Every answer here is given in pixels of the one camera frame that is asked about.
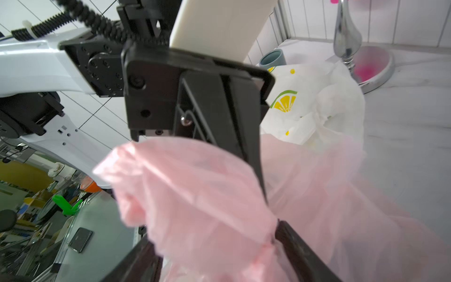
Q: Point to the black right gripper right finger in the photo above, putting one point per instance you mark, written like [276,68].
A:
[306,264]

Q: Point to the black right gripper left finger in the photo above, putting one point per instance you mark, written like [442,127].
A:
[141,264]

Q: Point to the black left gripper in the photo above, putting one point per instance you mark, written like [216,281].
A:
[201,97]

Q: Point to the pink plastic bag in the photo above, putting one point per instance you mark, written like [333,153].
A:
[204,211]

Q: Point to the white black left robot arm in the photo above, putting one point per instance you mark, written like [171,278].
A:
[79,51]

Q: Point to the white plastic bag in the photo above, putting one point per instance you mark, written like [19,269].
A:
[314,104]

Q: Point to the teal green cup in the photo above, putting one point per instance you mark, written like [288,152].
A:
[274,58]

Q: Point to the pink silver cup stand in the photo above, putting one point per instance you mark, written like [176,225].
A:
[370,66]

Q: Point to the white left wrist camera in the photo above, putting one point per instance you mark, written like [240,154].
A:
[222,29]

